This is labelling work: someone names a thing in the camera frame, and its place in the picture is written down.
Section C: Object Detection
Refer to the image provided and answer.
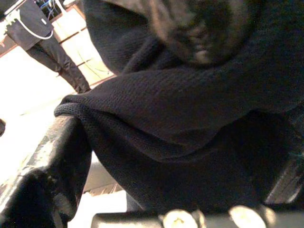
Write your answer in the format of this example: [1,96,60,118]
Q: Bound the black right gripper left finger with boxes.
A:
[0,115,93,228]

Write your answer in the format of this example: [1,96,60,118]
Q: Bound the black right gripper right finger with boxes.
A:
[265,152,304,205]

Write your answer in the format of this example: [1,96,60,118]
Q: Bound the black knit garment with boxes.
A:
[54,0,304,214]

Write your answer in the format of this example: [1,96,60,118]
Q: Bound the person in black clothes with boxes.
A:
[4,0,92,94]

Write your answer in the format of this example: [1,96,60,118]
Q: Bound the white cable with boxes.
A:
[14,11,54,40]

